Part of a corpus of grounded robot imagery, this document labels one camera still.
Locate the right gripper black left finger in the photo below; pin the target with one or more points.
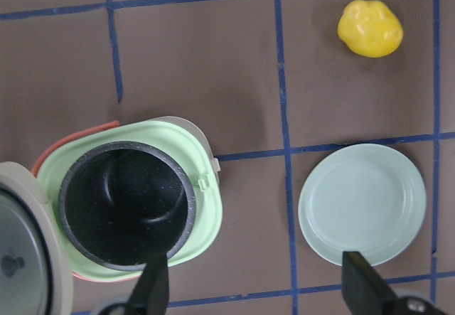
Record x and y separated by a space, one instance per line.
150 295

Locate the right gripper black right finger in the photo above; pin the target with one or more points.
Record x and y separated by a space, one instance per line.
364 291

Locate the black inner cooker pot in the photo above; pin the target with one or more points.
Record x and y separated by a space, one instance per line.
127 206

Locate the green toy rice cooker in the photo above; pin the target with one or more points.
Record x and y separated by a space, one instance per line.
38 262

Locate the light green plate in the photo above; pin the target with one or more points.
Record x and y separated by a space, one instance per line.
366 197

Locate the yellow toy pepper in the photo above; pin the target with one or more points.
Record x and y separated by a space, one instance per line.
370 29

